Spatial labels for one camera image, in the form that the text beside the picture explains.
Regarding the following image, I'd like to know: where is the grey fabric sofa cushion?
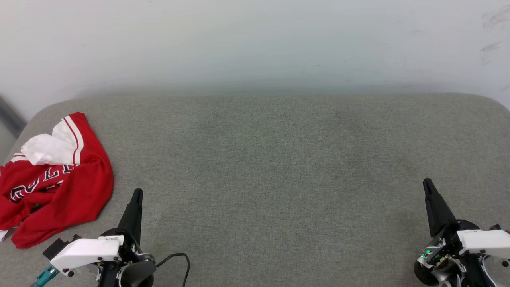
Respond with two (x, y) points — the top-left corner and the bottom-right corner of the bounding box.
(0, 92), (510, 287)

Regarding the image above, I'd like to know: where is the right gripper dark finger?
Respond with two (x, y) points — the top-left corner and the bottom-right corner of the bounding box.
(423, 178), (459, 238)

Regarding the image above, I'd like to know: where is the teal cable plug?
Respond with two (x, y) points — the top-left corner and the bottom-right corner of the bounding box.
(31, 265), (60, 287)

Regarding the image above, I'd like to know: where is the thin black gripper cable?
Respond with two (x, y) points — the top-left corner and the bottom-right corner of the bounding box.
(155, 253), (190, 287)

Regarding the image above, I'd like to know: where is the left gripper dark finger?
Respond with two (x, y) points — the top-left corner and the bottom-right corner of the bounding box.
(118, 188), (144, 244)

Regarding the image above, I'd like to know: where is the red and white jersey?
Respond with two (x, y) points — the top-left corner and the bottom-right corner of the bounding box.
(0, 112), (114, 249)

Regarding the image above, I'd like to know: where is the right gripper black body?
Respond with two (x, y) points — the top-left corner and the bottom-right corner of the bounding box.
(414, 219), (491, 287)

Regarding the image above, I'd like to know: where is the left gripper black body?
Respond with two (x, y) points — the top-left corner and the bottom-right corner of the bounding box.
(97, 227), (156, 287)

